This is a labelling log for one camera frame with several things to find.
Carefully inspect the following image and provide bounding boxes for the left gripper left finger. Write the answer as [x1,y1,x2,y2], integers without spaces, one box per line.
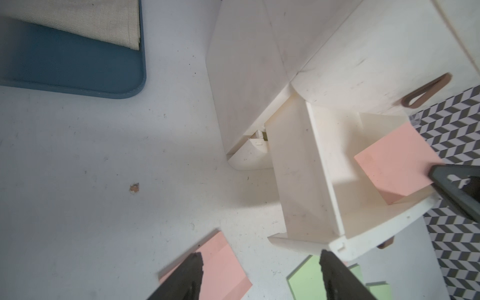
[147,252,203,300]

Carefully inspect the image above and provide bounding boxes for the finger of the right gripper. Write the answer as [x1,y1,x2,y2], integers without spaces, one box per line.
[428,164,480,223]

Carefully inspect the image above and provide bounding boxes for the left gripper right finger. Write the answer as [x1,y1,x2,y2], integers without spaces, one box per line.
[319,250,376,300]

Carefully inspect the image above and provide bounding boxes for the pink sticky note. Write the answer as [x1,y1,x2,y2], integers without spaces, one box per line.
[159,230,252,300]
[354,122,444,205]

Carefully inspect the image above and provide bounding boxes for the green sticky note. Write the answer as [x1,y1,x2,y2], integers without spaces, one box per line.
[366,282,393,300]
[287,256,360,300]

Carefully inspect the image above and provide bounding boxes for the white drawer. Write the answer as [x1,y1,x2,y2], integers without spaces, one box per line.
[265,95,439,261]

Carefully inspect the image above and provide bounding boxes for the white three-drawer cabinet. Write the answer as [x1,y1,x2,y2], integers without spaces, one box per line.
[206,1,480,171]

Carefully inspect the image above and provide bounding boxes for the beige folded cloth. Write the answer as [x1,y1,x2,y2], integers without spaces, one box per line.
[1,1,141,51]

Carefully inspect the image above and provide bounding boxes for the blue tray mat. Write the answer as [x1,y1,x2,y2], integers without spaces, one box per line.
[1,1,147,99]

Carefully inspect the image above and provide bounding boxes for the brown middle drawer handle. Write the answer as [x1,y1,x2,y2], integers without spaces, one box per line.
[377,236,395,250]

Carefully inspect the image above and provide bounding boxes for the brown drawer handle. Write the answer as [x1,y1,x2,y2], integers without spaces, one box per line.
[400,72,453,110]
[377,236,395,250]

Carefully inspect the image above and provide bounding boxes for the brown top drawer handle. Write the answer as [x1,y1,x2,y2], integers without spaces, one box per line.
[400,72,453,110]

